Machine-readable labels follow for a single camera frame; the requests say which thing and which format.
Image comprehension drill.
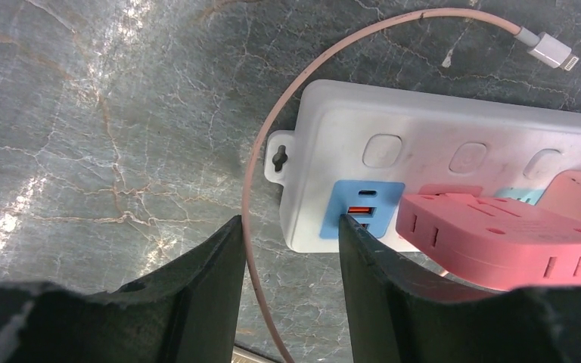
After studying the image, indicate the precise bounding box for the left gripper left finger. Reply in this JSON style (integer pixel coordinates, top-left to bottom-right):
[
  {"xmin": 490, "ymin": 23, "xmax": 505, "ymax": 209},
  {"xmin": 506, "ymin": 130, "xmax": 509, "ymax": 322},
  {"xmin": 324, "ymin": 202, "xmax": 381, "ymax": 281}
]
[{"xmin": 0, "ymin": 216, "xmax": 245, "ymax": 362}]

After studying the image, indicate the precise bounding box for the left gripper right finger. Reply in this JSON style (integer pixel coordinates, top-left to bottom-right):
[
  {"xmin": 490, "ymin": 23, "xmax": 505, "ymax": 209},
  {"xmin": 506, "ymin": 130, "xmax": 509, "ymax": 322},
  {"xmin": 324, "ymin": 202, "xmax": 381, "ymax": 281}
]
[{"xmin": 339, "ymin": 215, "xmax": 581, "ymax": 362}]

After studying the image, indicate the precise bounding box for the red pink plug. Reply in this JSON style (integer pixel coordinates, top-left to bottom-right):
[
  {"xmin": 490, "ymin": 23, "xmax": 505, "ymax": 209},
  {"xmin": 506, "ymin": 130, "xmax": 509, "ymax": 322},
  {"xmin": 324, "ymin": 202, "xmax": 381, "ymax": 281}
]
[{"xmin": 396, "ymin": 194, "xmax": 581, "ymax": 291}]

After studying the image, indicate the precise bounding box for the long white power strip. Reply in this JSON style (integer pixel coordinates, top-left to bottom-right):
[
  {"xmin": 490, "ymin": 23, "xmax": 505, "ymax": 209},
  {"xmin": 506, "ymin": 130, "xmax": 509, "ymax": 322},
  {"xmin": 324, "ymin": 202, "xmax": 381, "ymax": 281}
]
[{"xmin": 264, "ymin": 80, "xmax": 581, "ymax": 253}]

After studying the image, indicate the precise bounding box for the thin pink charger cable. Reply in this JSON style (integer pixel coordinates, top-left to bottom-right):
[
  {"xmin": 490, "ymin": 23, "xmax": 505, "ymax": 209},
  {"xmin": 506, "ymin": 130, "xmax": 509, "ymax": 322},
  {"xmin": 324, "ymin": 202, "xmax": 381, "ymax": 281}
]
[{"xmin": 241, "ymin": 7, "xmax": 581, "ymax": 363}]

